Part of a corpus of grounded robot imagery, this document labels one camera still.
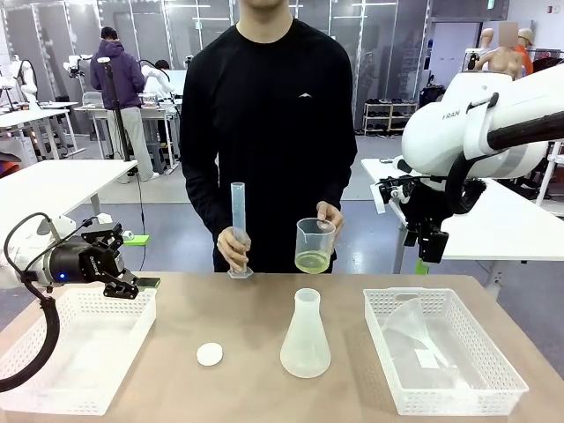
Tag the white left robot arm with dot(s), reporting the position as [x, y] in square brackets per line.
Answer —
[37, 261]

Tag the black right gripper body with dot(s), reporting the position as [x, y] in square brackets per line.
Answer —
[423, 205]

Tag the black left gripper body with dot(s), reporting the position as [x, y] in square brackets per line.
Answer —
[88, 260]

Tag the black camera tripod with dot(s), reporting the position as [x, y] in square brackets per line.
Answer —
[115, 114]

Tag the person's right hand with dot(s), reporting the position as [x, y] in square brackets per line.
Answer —
[231, 249]

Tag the white perforated plastic basket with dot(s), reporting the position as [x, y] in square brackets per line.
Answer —
[484, 374]
[88, 352]

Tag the mannequin in orange clothes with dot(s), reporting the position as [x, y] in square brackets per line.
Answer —
[525, 44]

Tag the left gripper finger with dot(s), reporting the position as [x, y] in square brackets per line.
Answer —
[125, 284]
[108, 235]

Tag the white round flask cap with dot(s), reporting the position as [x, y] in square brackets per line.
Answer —
[210, 353]

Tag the translucent plastic graduated cylinder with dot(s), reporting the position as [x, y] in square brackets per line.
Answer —
[238, 207]

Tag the person's left hand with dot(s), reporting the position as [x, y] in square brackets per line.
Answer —
[337, 220]

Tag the large white table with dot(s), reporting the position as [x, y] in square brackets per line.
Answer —
[53, 180]
[484, 220]

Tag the shoe rack with shoes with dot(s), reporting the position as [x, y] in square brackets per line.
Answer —
[390, 115]

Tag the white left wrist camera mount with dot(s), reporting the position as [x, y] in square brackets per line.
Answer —
[59, 227]

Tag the person in purple hoodie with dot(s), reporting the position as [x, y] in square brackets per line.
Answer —
[116, 79]

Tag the translucent plastic conical flask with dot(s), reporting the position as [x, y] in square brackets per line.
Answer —
[305, 348]

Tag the small grey step stool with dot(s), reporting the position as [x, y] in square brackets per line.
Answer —
[157, 156]

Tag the skin coloured mannequin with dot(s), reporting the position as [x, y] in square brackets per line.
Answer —
[500, 59]

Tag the white paper label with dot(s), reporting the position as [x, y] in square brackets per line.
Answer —
[426, 358]

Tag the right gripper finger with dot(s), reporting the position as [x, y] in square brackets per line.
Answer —
[411, 233]
[434, 244]

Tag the translucent plastic funnel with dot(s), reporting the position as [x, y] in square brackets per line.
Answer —
[405, 321]

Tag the white background desk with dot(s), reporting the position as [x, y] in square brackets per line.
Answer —
[35, 116]
[165, 108]

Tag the white mannequin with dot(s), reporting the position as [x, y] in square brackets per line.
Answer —
[487, 39]

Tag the person in black sweatshirt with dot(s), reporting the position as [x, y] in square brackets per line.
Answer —
[269, 110]

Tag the clear plastic measuring beaker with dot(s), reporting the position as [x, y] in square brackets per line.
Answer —
[313, 247]

